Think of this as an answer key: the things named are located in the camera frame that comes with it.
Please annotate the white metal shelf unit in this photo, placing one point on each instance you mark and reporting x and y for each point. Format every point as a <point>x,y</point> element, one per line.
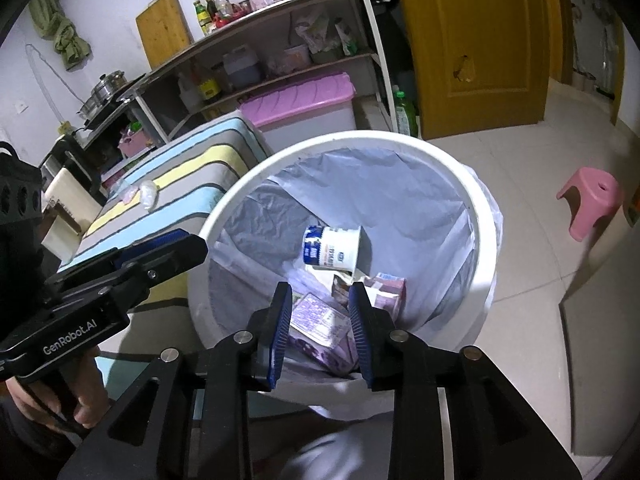
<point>280,12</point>

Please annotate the grey bin liner bag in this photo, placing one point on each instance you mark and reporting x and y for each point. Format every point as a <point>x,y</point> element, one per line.
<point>380,190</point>

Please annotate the grey panel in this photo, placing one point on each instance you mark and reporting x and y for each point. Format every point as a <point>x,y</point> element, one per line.
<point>605,350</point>

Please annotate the person's left hand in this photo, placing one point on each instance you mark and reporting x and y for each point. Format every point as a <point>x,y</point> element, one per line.
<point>85,390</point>

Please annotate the pink basket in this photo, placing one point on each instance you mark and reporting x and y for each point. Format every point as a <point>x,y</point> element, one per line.
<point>135,142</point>

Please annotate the purple drink carton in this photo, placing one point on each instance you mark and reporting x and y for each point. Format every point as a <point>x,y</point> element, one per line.
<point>315,320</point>

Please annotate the clear packet with red label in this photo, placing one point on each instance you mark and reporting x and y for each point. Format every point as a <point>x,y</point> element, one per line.
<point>124,194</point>

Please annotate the yellow power plug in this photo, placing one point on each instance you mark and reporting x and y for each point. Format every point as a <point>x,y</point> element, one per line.
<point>63,128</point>

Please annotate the cream chair back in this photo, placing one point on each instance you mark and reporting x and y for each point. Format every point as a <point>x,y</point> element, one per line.
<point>75,200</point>

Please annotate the white wall socket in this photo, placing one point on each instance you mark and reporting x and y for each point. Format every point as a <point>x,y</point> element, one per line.
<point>21,106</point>

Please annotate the storage box with pink lid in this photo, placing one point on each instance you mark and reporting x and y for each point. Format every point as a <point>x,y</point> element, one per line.
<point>295,95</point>

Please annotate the crumpled clear plastic wrapper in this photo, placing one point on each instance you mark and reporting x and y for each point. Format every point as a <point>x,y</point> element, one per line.
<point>149,195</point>

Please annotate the green bottle with yellow label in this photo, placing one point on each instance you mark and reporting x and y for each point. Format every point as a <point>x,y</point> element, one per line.
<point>203,20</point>

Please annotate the plastic bag on shelf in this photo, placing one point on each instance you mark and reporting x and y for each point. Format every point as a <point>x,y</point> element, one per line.
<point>311,30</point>

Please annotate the white yogurt cup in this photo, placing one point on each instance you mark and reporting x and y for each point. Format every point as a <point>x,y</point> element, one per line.
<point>335,249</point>

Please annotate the white plastic jug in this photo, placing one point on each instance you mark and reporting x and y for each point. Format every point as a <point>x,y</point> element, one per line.
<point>188,92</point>

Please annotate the black jug appliance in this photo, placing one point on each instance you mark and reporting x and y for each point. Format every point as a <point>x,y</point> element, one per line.
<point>67,155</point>

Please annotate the grey plastic jug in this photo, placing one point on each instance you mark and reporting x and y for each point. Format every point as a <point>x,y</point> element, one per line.
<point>242,67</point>

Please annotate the person's left forearm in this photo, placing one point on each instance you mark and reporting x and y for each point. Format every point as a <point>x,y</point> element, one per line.
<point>30,452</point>

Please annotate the pink plastic stool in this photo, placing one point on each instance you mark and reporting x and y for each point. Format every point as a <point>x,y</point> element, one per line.
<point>595,195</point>

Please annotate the white round bin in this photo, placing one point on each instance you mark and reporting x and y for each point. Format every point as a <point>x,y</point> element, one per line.
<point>465,200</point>

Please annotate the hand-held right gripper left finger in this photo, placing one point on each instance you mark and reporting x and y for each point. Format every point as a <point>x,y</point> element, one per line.
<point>280,332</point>

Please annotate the green and white packet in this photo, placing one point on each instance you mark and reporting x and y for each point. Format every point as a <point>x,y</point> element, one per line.
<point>346,39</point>

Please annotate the green plastic bottle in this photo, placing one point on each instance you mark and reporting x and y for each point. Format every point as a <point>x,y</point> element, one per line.
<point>405,115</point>

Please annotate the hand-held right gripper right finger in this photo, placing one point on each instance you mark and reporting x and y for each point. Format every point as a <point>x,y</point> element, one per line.
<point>361,345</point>

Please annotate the dark sauce bottle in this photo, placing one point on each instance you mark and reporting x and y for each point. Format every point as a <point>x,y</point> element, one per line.
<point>210,6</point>

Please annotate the wooden cutting board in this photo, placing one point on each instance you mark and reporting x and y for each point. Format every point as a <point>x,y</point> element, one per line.
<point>165,30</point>

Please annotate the cream chair with brown top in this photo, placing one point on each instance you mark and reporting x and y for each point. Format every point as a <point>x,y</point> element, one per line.
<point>60,237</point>

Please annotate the green hanging cloth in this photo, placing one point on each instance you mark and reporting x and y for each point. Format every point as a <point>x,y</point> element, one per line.
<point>60,30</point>

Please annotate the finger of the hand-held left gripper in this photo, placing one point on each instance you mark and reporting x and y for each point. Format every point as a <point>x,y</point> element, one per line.
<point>150,247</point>
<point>165,265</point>

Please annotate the red tray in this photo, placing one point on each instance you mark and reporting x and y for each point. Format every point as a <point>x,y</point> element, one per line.
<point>227,20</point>

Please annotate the yellow wooden door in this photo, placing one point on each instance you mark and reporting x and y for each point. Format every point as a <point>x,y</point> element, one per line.
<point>475,20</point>

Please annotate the steel steamer pot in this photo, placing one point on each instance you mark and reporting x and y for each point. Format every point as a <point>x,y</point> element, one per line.
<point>105,90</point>

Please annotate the striped cloth-covered table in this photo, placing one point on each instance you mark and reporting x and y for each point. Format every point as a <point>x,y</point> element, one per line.
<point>200,160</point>

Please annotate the oil bottle with yellow label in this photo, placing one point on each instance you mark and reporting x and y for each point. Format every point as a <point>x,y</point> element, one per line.
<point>210,87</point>

